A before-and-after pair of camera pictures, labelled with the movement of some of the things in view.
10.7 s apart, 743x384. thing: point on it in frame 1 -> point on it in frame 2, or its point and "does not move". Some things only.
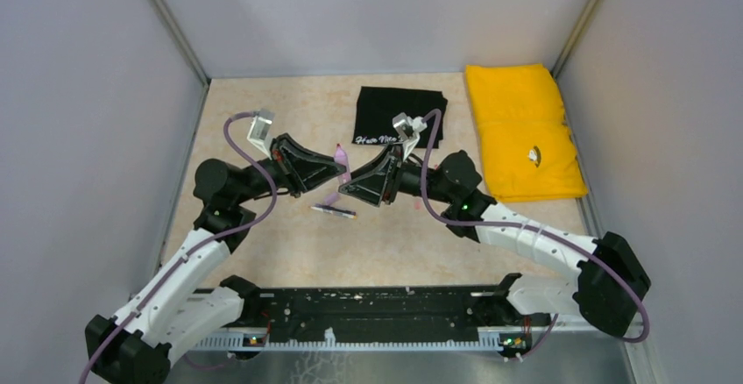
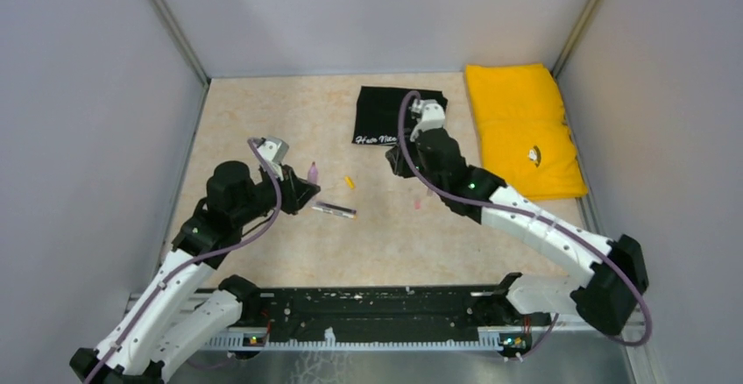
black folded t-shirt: [378, 105] does not move
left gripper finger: [320, 165] -> [297, 190]
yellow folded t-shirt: [527, 151] does not move
